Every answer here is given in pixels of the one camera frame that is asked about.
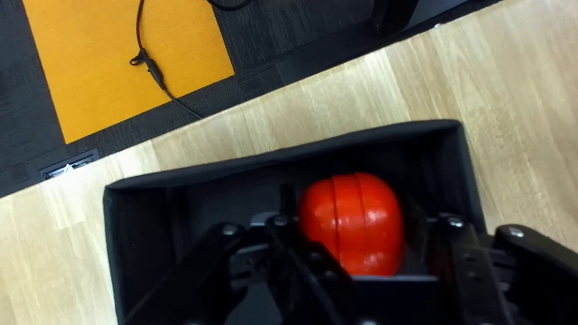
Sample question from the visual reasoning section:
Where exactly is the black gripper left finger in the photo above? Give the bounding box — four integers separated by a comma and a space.
124, 184, 369, 325

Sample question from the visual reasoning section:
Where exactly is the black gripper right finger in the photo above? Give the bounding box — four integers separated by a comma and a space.
403, 195, 578, 325

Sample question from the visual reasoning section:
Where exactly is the red tomato toy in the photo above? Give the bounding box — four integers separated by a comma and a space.
299, 173, 405, 276

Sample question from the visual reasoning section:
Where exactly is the black rectangular tray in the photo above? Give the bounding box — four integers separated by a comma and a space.
104, 119, 487, 318

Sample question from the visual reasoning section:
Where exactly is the orange floor mat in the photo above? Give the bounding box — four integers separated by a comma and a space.
24, 0, 234, 142

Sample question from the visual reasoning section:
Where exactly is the black floor cable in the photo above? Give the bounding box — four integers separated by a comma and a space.
129, 0, 205, 119

